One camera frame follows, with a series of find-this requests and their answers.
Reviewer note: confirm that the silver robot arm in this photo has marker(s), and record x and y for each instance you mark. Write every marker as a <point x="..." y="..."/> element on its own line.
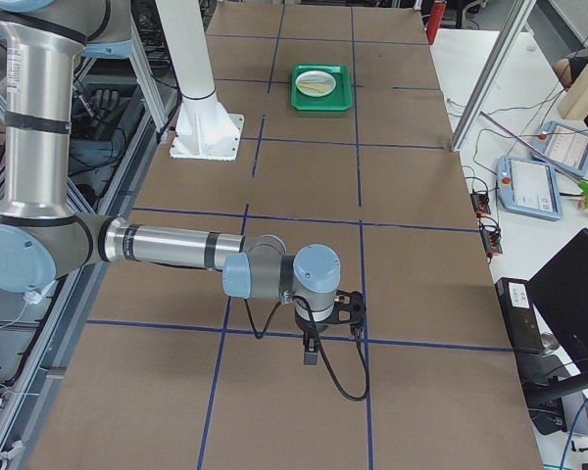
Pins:
<point x="42" y="238"/>

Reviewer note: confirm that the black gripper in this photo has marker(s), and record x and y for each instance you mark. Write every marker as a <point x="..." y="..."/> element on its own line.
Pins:
<point x="310" y="326"/>

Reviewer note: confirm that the black laptop monitor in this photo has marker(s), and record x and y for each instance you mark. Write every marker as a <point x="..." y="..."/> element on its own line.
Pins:
<point x="559" y="290"/>

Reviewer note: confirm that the yellow plastic spoon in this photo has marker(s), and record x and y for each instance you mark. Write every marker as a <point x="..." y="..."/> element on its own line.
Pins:
<point x="316" y="89"/>

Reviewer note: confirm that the far blue teach pendant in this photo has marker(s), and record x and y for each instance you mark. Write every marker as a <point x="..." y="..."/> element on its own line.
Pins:
<point x="565" y="145"/>

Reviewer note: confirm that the blue teach pendant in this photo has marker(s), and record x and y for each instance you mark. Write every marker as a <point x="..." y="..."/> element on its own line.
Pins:
<point x="529" y="187"/>
<point x="565" y="145"/>

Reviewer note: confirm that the aluminium frame post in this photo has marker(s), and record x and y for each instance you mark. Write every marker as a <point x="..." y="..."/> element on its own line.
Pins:
<point x="501" y="49"/>

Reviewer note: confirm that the seated person black shirt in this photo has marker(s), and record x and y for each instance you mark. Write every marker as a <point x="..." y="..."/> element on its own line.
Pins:
<point x="568" y="69"/>

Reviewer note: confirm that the pale green plastic fork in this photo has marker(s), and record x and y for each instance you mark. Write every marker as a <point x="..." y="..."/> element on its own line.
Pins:
<point x="315" y="81"/>

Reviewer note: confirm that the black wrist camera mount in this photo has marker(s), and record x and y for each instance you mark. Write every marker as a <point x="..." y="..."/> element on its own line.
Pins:
<point x="350" y="308"/>

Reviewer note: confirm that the green plastic tray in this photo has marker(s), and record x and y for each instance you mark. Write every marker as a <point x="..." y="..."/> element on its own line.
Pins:
<point x="340" y="100"/>

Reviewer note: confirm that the red cylinder tube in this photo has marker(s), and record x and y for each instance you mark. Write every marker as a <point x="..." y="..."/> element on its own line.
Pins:
<point x="435" y="19"/>

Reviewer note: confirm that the black computer box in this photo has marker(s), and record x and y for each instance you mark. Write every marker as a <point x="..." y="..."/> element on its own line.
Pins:
<point x="519" y="315"/>

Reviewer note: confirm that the aluminium side frame rail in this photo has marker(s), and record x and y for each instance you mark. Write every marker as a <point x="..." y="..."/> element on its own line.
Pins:
<point x="37" y="342"/>

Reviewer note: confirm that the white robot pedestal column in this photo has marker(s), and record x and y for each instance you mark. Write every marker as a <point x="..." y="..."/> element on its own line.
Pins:
<point x="204" y="129"/>

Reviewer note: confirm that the near blue teach pendant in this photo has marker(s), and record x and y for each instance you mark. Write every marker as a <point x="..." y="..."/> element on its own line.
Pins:
<point x="529" y="187"/>

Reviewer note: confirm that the white round plate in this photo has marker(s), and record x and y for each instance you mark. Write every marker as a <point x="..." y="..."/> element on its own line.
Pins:
<point x="317" y="73"/>

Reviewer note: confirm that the black orange connector box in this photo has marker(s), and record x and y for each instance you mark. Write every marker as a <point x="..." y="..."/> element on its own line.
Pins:
<point x="480" y="203"/>
<point x="491" y="239"/>

